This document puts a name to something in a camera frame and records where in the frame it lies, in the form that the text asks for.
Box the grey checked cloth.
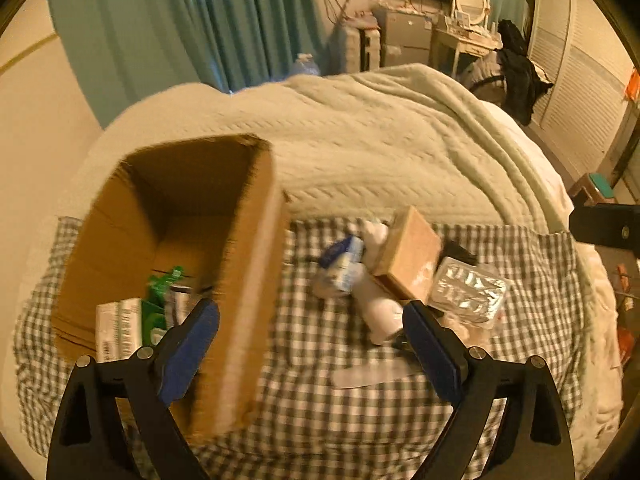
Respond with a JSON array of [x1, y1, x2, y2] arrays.
[[12, 215, 586, 480]]

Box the black brush with grey handle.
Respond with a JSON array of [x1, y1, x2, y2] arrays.
[[332, 332, 418, 388]]

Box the black jacket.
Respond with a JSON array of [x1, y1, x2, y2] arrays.
[[497, 19, 555, 126]]

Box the brown stool with teal seat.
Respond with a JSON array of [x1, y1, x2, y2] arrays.
[[567, 172, 618, 206]]

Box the green packet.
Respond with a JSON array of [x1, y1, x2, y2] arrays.
[[142, 266, 186, 346]]

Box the white plush toy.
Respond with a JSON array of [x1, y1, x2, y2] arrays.
[[360, 217, 393, 266]]

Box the white medicine box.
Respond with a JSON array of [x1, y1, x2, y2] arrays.
[[95, 298, 151, 363]]

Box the silver blister pack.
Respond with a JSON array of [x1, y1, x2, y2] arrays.
[[431, 257, 508, 323]]

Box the pale green knit blanket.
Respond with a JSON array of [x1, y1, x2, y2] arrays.
[[220, 65, 576, 241]]

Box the clear plastic wrapper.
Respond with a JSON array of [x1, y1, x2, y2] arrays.
[[440, 310, 501, 346]]

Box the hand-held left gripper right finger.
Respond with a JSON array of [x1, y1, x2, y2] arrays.
[[401, 300, 576, 480]]

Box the grey small fridge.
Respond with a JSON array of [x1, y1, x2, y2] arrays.
[[377, 5, 436, 68]]

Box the small brown cardboard box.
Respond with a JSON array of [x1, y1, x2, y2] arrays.
[[372, 206, 443, 303]]

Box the white louvred closet doors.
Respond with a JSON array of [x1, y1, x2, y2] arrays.
[[522, 0, 640, 176]]

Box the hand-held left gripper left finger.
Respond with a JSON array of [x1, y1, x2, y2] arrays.
[[47, 297, 221, 480]]

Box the teal curtain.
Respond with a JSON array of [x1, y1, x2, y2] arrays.
[[47, 0, 331, 131]]

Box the white vanity table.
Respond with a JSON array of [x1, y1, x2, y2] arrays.
[[431, 25, 501, 78]]

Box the white printed can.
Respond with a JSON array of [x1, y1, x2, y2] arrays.
[[165, 282, 193, 328]]

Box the large clear water bottle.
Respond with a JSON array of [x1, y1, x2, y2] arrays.
[[292, 52, 321, 78]]

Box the large cardboard box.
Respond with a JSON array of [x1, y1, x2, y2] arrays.
[[52, 133, 291, 443]]

